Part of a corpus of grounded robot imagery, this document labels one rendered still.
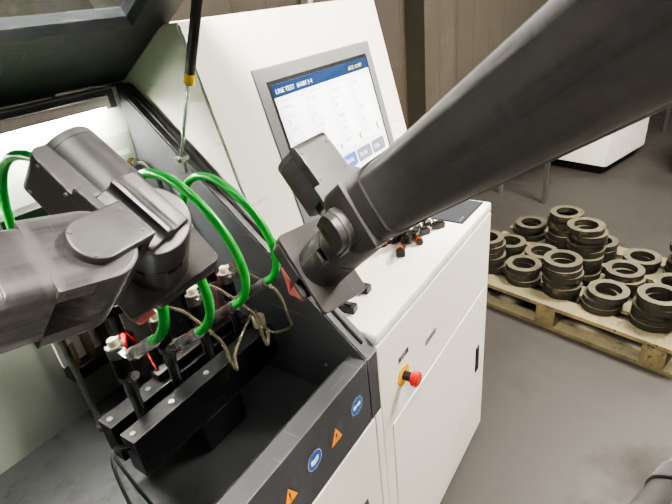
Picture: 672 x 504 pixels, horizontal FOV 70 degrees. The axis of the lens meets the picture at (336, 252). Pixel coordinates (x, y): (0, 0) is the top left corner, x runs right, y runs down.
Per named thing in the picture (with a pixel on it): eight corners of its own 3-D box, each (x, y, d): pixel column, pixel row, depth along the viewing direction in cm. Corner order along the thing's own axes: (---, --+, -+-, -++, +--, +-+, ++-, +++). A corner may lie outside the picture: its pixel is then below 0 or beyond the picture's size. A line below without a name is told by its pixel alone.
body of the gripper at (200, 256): (91, 274, 46) (77, 247, 40) (179, 217, 51) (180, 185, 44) (133, 325, 46) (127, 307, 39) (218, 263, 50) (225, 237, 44)
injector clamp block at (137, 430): (159, 504, 82) (133, 443, 75) (125, 479, 87) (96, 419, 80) (284, 379, 106) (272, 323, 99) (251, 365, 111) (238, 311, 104)
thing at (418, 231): (409, 264, 115) (409, 244, 112) (371, 256, 120) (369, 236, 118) (446, 226, 131) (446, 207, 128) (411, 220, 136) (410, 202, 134)
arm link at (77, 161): (63, 338, 35) (96, 266, 30) (-58, 232, 34) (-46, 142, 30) (172, 264, 44) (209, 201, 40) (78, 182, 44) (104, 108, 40)
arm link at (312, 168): (347, 244, 38) (429, 193, 40) (267, 127, 39) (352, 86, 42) (321, 277, 49) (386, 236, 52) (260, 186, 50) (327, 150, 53)
